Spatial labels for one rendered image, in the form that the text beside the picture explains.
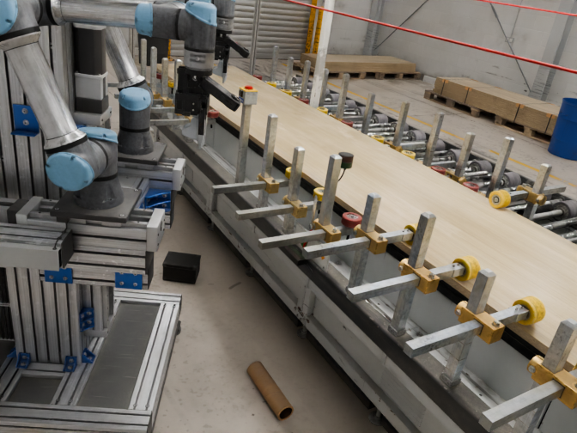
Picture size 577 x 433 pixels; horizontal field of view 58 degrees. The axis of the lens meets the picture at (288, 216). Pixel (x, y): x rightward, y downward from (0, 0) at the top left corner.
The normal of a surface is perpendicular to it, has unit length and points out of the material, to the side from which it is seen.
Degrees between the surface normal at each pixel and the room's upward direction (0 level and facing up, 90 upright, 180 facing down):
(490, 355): 90
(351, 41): 90
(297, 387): 0
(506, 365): 90
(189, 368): 0
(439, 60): 90
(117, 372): 0
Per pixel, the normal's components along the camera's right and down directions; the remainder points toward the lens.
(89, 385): 0.13, -0.89
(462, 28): -0.84, 0.14
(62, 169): -0.05, 0.54
